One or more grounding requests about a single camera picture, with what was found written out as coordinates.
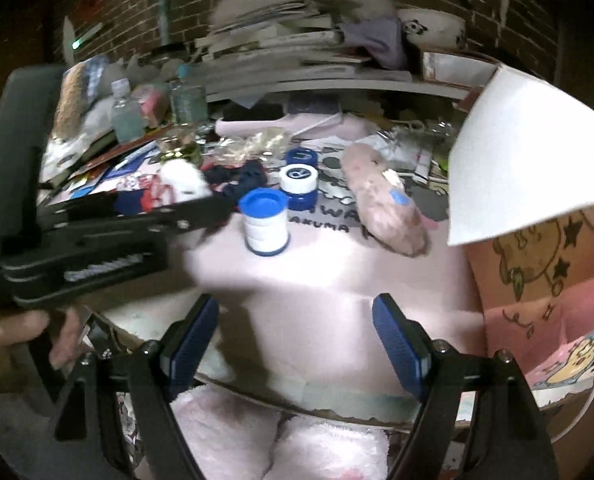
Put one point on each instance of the pink fuzzy slippers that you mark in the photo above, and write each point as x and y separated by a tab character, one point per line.
232	438

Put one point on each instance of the pink fluffy plush toy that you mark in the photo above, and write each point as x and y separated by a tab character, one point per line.
384	208

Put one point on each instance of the clear plastic bag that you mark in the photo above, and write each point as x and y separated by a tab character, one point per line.
261	144

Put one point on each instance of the blue lens case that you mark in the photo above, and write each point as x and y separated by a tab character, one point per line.
302	156

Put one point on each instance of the green glass jar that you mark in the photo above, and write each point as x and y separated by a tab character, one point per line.
180	143

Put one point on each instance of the person left hand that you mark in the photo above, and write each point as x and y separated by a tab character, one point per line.
20	328

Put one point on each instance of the white plush with red glasses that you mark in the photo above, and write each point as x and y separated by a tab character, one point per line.
176	181

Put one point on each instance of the brown plush toy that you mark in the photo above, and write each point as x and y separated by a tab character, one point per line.
71	105

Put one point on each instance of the white lid blue case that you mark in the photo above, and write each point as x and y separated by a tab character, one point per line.
299	182

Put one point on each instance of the white shelf board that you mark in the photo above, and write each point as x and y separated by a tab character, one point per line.
415	86

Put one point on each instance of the panda ceramic bowl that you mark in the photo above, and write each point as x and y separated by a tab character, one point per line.
433	29

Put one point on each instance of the dark navy scrunchie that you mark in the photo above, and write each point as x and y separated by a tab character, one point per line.
234	183

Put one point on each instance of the small clear plastic bottle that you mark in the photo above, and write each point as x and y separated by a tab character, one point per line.
126	116

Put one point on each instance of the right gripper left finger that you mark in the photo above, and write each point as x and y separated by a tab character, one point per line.
86	438

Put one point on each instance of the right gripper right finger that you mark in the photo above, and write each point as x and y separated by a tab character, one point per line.
508	437

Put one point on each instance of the blue lid white jar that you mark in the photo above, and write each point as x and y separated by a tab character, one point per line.
265	219

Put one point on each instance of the stack of books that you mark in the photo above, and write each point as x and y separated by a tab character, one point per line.
269	37

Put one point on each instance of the purple grey cloth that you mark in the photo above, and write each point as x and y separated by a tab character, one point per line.
381	37

